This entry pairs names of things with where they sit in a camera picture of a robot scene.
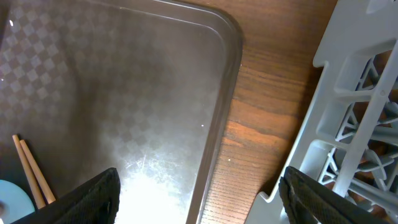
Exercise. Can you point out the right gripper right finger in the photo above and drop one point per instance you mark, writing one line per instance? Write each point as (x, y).
(307, 201)

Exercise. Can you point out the light blue bowl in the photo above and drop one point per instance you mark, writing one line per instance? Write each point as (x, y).
(15, 203)

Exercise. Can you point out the grey dishwasher rack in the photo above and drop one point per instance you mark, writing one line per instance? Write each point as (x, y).
(348, 139)

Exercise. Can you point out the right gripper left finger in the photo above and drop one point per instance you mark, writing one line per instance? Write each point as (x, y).
(95, 201)

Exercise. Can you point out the wooden chopstick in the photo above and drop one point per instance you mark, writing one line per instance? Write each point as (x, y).
(48, 194)
(34, 187)

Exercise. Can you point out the brown serving tray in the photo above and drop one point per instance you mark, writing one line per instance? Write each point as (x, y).
(141, 86)

